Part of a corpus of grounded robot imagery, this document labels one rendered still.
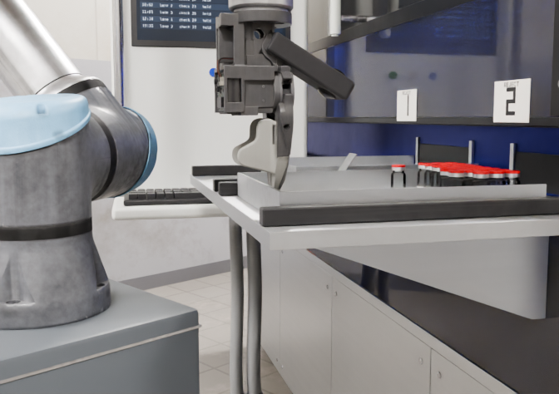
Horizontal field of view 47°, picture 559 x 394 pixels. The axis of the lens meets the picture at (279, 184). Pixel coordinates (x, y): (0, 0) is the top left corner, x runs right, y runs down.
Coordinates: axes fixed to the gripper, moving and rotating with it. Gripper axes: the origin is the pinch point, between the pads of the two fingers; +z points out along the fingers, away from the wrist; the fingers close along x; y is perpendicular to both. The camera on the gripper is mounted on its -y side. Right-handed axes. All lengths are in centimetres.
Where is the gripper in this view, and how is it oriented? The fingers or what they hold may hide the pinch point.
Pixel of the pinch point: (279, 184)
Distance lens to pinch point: 77.6
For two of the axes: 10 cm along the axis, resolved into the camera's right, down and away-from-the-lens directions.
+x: 2.5, 1.0, -9.6
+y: -9.7, 0.3, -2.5
